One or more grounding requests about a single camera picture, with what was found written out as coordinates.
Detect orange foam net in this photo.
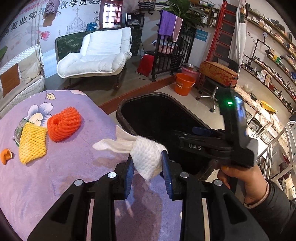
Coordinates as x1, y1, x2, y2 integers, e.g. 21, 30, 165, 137
47, 106, 82, 142

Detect black trash bin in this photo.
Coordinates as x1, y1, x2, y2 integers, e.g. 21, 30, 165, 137
116, 92, 237, 194

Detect orange pillow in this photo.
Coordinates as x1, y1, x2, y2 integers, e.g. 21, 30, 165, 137
0, 63, 21, 98

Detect white metal railing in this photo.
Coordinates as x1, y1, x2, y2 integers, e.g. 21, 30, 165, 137
261, 120, 296, 181

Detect brown patterned suitcase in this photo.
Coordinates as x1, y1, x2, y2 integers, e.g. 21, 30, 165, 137
199, 61, 238, 87

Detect purple hanging cloth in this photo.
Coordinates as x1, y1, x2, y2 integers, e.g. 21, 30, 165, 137
45, 0, 60, 16

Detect red bag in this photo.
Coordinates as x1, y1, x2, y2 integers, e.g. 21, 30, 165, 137
137, 54, 154, 77

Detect orange peel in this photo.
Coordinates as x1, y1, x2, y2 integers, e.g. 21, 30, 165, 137
0, 149, 14, 165

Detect person's right hand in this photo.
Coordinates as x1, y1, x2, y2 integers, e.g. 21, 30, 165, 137
217, 160, 270, 205

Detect curved wall bookshelf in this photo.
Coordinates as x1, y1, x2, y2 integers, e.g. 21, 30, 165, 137
240, 7, 296, 109

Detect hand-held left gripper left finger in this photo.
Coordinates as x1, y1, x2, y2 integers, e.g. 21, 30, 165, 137
27, 155, 135, 241

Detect green floral cabinet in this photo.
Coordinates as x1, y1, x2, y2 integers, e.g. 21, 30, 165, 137
55, 29, 142, 63

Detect green plastic wrapper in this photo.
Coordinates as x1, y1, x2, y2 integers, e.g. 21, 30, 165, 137
12, 118, 29, 147

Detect yellow dustpan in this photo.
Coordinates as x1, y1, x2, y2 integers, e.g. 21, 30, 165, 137
260, 100, 278, 113

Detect orange bucket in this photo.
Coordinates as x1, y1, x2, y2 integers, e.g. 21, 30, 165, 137
174, 73, 196, 96

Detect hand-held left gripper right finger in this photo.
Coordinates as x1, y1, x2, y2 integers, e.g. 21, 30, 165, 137
161, 150, 270, 241

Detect yellow foam net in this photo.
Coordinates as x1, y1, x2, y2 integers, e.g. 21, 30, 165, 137
18, 122, 48, 164

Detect black metal rack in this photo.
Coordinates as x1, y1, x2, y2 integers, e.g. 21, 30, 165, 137
151, 23, 197, 82

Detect white paper tissue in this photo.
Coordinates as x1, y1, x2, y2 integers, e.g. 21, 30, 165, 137
92, 125, 167, 181

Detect large wall poster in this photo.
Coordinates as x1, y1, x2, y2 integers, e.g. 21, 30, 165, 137
0, 0, 104, 54

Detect person's right forearm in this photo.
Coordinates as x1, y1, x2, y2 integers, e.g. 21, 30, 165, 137
243, 178, 296, 241

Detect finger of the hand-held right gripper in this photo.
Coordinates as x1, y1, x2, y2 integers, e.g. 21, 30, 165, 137
171, 126, 228, 139

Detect metal bowl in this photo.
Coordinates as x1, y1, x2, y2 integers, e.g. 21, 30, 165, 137
181, 62, 200, 72

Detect white wicker swing sofa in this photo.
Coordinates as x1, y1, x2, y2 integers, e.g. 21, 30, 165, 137
0, 44, 46, 118

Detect red ladder shelf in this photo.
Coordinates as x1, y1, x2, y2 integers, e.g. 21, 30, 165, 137
203, 0, 240, 67

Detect beige cushion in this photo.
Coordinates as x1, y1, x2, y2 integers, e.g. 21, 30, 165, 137
18, 49, 42, 85

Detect green potted plant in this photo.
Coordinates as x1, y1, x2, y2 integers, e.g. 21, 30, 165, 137
159, 0, 208, 30

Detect white hanging apron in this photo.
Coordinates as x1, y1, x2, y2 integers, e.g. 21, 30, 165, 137
228, 0, 248, 67

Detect purple towel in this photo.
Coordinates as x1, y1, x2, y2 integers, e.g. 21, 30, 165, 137
159, 9, 177, 37

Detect pink basin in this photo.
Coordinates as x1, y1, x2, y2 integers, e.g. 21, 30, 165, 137
181, 67, 201, 80

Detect black framed box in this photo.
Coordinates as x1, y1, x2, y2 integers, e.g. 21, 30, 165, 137
125, 13, 145, 27

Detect pink towel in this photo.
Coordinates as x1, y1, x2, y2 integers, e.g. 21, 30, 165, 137
172, 17, 183, 43

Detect office chair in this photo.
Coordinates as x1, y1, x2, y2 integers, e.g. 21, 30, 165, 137
196, 57, 240, 113

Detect red phone booth cabinet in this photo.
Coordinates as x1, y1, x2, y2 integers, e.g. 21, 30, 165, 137
101, 0, 122, 29

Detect white padded armchair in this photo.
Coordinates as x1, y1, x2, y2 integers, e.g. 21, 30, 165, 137
57, 27, 133, 90

